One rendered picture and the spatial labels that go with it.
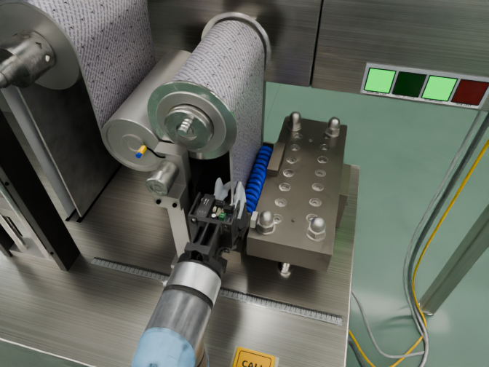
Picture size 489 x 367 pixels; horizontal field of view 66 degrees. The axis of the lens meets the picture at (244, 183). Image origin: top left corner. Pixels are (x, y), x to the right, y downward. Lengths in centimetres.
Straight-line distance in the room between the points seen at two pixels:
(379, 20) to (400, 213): 156
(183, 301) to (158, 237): 39
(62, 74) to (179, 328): 43
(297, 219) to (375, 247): 134
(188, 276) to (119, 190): 53
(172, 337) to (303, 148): 55
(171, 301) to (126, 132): 31
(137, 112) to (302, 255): 39
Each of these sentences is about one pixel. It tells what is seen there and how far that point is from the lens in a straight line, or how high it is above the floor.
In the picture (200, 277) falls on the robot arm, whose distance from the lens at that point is 54.
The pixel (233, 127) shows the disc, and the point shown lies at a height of 126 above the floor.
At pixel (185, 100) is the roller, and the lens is 58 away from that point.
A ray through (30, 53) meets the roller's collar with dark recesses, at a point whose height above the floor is 135.
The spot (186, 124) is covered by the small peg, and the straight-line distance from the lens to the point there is 56.
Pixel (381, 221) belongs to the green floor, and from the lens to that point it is 219.
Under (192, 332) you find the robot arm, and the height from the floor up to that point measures 113.
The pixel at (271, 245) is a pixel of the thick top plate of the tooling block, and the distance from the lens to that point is 72.
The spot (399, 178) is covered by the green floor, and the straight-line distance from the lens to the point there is 246.
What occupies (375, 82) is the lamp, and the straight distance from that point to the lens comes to 88.
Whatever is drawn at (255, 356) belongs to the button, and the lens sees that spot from 73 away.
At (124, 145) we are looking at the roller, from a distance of 71.
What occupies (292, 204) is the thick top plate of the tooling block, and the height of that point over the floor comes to 103.
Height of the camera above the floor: 161
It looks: 46 degrees down
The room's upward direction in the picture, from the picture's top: straight up
